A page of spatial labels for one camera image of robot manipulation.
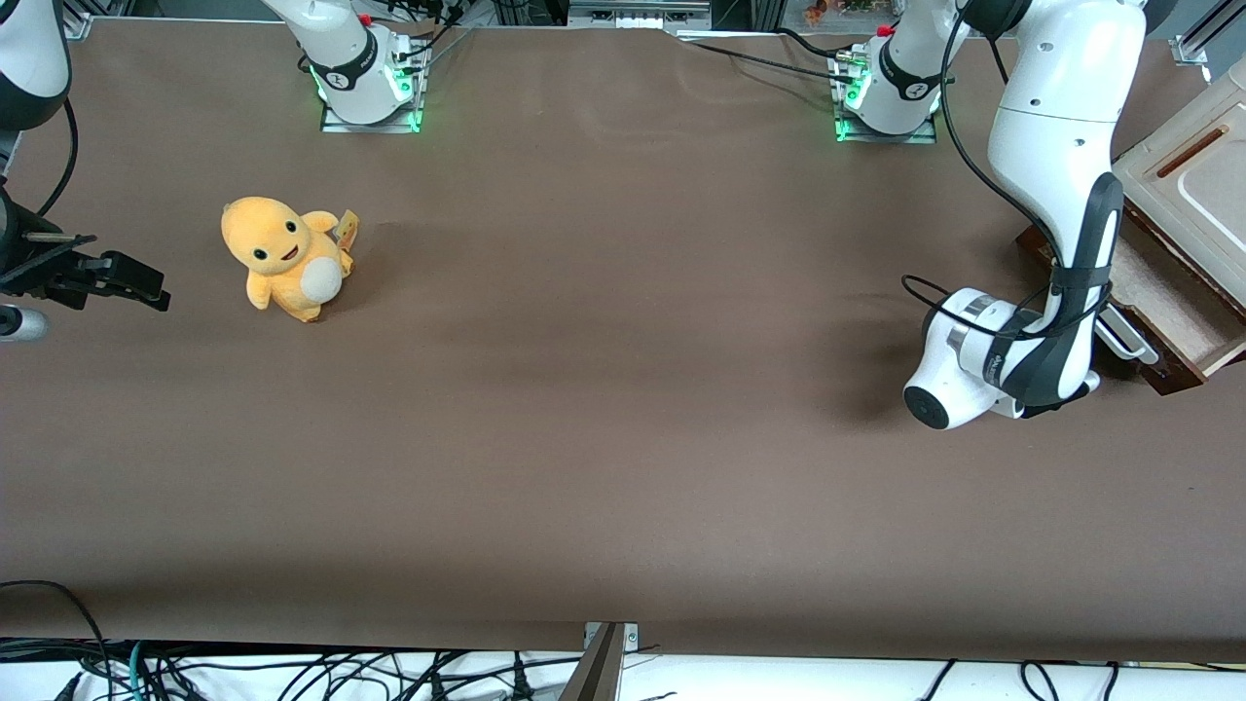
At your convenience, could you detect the yellow plush toy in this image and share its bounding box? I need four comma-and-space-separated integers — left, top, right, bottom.
220, 196, 361, 324

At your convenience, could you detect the black cable across table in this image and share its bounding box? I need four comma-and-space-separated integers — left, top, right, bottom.
677, 27, 860, 85

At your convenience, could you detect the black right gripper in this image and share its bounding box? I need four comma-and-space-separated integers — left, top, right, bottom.
0, 187, 172, 314

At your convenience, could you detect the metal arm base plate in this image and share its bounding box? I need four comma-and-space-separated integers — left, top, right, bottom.
834, 54, 941, 146
319, 44, 426, 135

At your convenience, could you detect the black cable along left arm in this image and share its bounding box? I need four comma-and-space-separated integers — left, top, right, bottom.
900, 5, 1117, 342

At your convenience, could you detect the metal table edge bracket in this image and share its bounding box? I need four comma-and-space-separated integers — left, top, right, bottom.
559, 621, 641, 701

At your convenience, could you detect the dark brown wooden drawer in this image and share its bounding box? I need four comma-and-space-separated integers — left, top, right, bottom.
1016, 222, 1246, 396

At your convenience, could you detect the silver drawer handle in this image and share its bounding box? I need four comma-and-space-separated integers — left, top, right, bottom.
1094, 310, 1162, 367

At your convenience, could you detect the black cable along right arm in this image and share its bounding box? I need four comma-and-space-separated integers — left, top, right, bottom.
35, 97, 80, 219

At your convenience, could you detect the aluminium background frame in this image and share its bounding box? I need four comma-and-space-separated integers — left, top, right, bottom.
568, 0, 714, 31

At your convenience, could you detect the cream wooden cabinet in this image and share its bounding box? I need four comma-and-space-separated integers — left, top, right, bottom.
1112, 56, 1246, 309

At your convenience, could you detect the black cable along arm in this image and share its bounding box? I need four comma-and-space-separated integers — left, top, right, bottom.
900, 5, 1117, 342
35, 97, 80, 219

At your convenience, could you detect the brown table cover sheet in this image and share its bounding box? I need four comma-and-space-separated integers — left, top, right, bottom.
0, 18, 1246, 665

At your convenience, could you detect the black floor cable loop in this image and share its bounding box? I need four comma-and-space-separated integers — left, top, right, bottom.
0, 580, 120, 701

